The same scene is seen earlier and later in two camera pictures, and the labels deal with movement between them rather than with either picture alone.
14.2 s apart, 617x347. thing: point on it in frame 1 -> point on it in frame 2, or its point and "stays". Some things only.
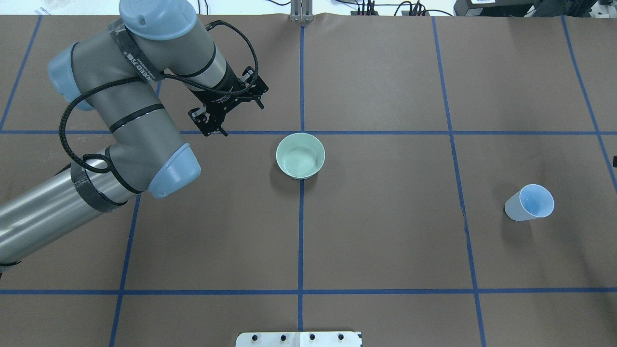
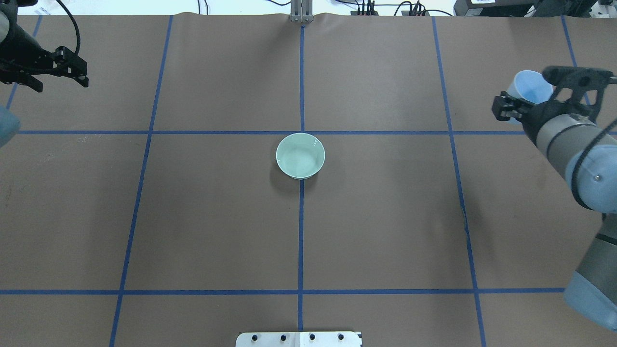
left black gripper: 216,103 -> 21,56
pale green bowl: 300,155 stays
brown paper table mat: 428,124 stays
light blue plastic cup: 532,201 -> 530,86
